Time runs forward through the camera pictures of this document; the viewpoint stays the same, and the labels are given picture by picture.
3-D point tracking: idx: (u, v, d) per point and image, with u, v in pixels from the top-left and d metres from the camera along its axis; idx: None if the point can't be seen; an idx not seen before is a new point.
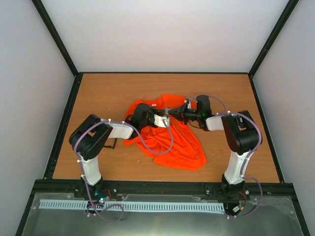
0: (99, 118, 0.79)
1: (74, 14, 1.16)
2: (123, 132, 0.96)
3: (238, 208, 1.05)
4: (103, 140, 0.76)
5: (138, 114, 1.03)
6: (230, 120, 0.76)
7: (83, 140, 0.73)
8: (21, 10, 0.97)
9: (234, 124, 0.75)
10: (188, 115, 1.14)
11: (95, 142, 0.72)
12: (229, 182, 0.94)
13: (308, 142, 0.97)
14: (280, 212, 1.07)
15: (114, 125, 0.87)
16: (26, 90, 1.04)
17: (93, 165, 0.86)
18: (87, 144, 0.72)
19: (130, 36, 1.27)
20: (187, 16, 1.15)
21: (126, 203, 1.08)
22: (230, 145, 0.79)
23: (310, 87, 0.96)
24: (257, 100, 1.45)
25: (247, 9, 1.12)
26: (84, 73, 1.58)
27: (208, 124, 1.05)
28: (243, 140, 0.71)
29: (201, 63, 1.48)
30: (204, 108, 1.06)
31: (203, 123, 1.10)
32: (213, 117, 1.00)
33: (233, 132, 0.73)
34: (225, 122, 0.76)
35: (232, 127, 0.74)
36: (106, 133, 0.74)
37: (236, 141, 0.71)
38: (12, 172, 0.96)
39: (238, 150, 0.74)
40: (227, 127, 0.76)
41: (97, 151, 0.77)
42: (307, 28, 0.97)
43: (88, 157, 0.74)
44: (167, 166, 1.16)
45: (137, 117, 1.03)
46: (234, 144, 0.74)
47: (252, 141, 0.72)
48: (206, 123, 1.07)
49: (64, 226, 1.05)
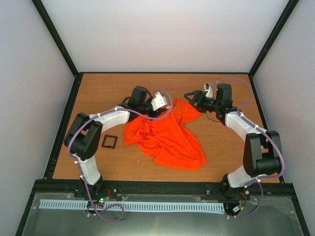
0: (88, 115, 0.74)
1: (73, 14, 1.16)
2: (119, 119, 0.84)
3: (238, 208, 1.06)
4: (96, 138, 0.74)
5: (136, 95, 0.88)
6: (256, 145, 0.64)
7: (77, 141, 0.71)
8: (21, 11, 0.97)
9: (260, 149, 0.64)
10: (206, 104, 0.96)
11: (89, 142, 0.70)
12: (231, 185, 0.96)
13: (308, 142, 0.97)
14: (280, 212, 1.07)
15: (106, 117, 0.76)
16: (26, 90, 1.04)
17: (91, 165, 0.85)
18: (82, 145, 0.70)
19: (129, 36, 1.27)
20: (187, 16, 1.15)
21: (126, 203, 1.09)
22: (244, 161, 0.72)
23: (310, 87, 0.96)
24: (257, 100, 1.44)
25: (246, 9, 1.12)
26: (84, 73, 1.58)
27: (228, 120, 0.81)
28: (261, 165, 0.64)
29: (200, 63, 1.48)
30: (223, 96, 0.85)
31: (220, 113, 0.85)
32: (236, 119, 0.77)
33: (253, 158, 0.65)
34: (251, 144, 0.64)
35: (254, 152, 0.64)
36: (98, 132, 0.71)
37: (254, 167, 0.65)
38: (12, 172, 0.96)
39: (252, 173, 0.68)
40: (249, 149, 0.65)
41: (93, 149, 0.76)
42: (307, 28, 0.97)
43: (85, 157, 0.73)
44: (167, 166, 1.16)
45: (135, 98, 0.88)
46: (249, 165, 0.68)
47: (270, 167, 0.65)
48: (225, 113, 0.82)
49: (64, 226, 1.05)
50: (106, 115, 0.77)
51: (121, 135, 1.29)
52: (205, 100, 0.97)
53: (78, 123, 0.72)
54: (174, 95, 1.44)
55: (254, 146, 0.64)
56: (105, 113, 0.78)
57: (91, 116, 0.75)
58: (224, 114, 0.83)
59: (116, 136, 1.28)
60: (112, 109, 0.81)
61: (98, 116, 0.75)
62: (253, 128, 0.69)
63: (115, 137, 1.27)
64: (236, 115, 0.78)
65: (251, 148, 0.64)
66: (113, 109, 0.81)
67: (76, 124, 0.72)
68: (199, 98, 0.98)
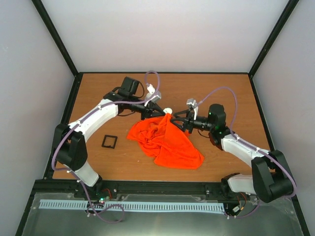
0: (67, 126, 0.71)
1: (73, 14, 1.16)
2: (105, 117, 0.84)
3: (238, 208, 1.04)
4: (82, 148, 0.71)
5: (127, 84, 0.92)
6: (264, 168, 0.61)
7: (61, 154, 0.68)
8: (21, 11, 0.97)
9: (269, 173, 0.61)
10: (198, 125, 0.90)
11: (74, 152, 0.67)
12: (232, 189, 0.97)
13: (307, 142, 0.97)
14: (280, 212, 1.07)
15: (89, 123, 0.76)
16: (26, 90, 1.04)
17: (83, 172, 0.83)
18: (68, 155, 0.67)
19: (130, 35, 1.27)
20: (188, 15, 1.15)
21: (126, 203, 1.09)
22: (254, 186, 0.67)
23: (310, 87, 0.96)
24: (257, 100, 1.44)
25: (247, 9, 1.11)
26: (83, 73, 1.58)
27: (224, 144, 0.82)
28: (274, 190, 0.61)
29: (201, 63, 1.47)
30: (216, 121, 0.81)
31: (214, 138, 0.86)
32: (233, 144, 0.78)
33: (265, 184, 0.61)
34: (259, 171, 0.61)
35: (264, 177, 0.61)
36: (80, 143, 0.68)
37: (268, 193, 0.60)
38: (12, 173, 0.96)
39: (266, 200, 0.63)
40: (258, 175, 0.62)
41: (82, 158, 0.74)
42: (307, 28, 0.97)
43: (74, 166, 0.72)
44: (167, 166, 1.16)
45: (126, 87, 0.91)
46: (261, 192, 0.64)
47: (284, 189, 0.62)
48: (220, 139, 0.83)
49: (64, 226, 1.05)
50: (88, 120, 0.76)
51: (121, 135, 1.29)
52: (197, 120, 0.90)
53: (57, 135, 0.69)
54: (174, 96, 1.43)
55: (263, 171, 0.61)
56: (85, 117, 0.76)
57: (72, 126, 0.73)
58: (218, 140, 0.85)
59: (116, 136, 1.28)
60: (96, 109, 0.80)
61: (79, 125, 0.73)
62: (255, 151, 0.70)
63: (115, 137, 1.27)
64: (233, 139, 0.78)
65: (259, 174, 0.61)
66: (96, 108, 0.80)
67: (55, 136, 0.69)
68: (190, 127, 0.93)
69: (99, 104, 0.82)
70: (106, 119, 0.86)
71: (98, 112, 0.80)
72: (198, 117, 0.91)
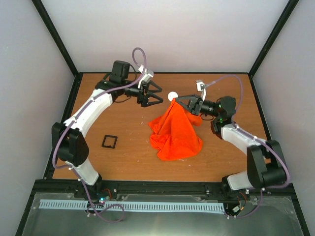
0: (63, 124, 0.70)
1: (73, 14, 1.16)
2: (99, 108, 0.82)
3: (239, 208, 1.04)
4: (83, 144, 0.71)
5: (117, 69, 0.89)
6: (258, 156, 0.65)
7: (61, 151, 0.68)
8: (21, 10, 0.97)
9: (263, 161, 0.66)
10: (204, 108, 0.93)
11: (75, 149, 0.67)
12: (231, 188, 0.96)
13: (307, 142, 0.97)
14: (281, 212, 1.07)
15: (85, 117, 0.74)
16: (26, 90, 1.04)
17: (86, 169, 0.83)
18: (69, 151, 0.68)
19: (130, 36, 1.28)
20: (187, 16, 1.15)
21: (126, 203, 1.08)
22: (247, 172, 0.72)
23: (309, 86, 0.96)
24: (257, 100, 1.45)
25: (246, 9, 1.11)
26: (84, 73, 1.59)
27: (224, 133, 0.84)
28: (267, 178, 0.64)
29: (201, 62, 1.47)
30: (223, 113, 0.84)
31: (215, 127, 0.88)
32: (232, 131, 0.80)
33: (259, 171, 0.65)
34: (254, 158, 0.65)
35: (258, 164, 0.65)
36: (78, 140, 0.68)
37: (261, 181, 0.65)
38: (12, 173, 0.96)
39: (257, 186, 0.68)
40: (253, 161, 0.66)
41: (84, 153, 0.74)
42: (307, 28, 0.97)
43: (77, 162, 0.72)
44: (170, 160, 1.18)
45: (116, 73, 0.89)
46: (254, 180, 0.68)
47: (277, 178, 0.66)
48: (220, 128, 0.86)
49: (64, 226, 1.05)
50: (82, 115, 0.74)
51: (121, 135, 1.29)
52: (204, 104, 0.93)
53: (55, 133, 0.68)
54: None
55: (257, 158, 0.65)
56: (80, 112, 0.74)
57: (67, 123, 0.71)
58: (218, 129, 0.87)
59: (116, 136, 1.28)
60: (89, 102, 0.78)
61: (74, 121, 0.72)
62: (253, 140, 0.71)
63: (115, 137, 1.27)
64: (232, 128, 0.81)
65: (253, 159, 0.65)
66: (90, 101, 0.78)
67: (54, 134, 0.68)
68: (198, 108, 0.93)
69: (91, 97, 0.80)
70: (101, 110, 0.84)
71: (92, 104, 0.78)
72: (206, 102, 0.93)
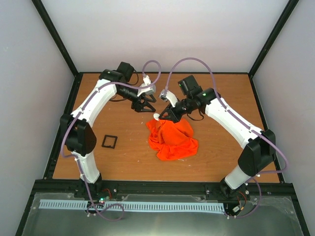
0: (71, 116, 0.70)
1: (73, 14, 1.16)
2: (105, 98, 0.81)
3: (238, 208, 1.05)
4: (91, 133, 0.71)
5: (124, 67, 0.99)
6: (257, 152, 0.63)
7: (70, 141, 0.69)
8: (21, 10, 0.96)
9: (260, 154, 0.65)
10: (180, 108, 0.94)
11: (83, 139, 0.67)
12: (231, 187, 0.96)
13: (307, 142, 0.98)
14: (280, 212, 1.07)
15: (91, 108, 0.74)
16: (27, 90, 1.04)
17: (90, 163, 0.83)
18: (78, 141, 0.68)
19: (130, 35, 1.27)
20: (188, 16, 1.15)
21: (126, 203, 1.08)
22: (239, 160, 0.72)
23: (309, 86, 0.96)
24: (257, 100, 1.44)
25: (247, 9, 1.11)
26: (84, 73, 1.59)
27: (209, 110, 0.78)
28: (261, 166, 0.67)
29: (201, 63, 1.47)
30: (189, 88, 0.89)
31: (197, 101, 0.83)
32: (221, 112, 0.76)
33: (255, 164, 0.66)
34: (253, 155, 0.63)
35: (255, 160, 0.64)
36: (87, 131, 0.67)
37: (255, 170, 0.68)
38: (13, 173, 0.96)
39: (250, 173, 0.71)
40: (251, 156, 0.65)
41: (92, 142, 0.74)
42: (307, 28, 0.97)
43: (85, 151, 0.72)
44: (170, 160, 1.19)
45: (122, 68, 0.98)
46: (248, 167, 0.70)
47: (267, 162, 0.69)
48: (203, 100, 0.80)
49: (64, 226, 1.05)
50: (89, 106, 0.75)
51: (121, 135, 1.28)
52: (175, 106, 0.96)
53: (63, 125, 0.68)
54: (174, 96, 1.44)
55: (256, 154, 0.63)
56: (86, 103, 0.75)
57: (74, 114, 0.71)
58: (201, 102, 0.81)
59: (116, 136, 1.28)
60: (94, 93, 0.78)
61: (81, 112, 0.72)
62: (249, 130, 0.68)
63: (115, 137, 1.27)
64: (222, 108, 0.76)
65: (252, 156, 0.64)
66: (95, 92, 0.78)
67: (62, 125, 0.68)
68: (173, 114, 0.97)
69: (96, 87, 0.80)
70: (107, 100, 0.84)
71: (97, 95, 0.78)
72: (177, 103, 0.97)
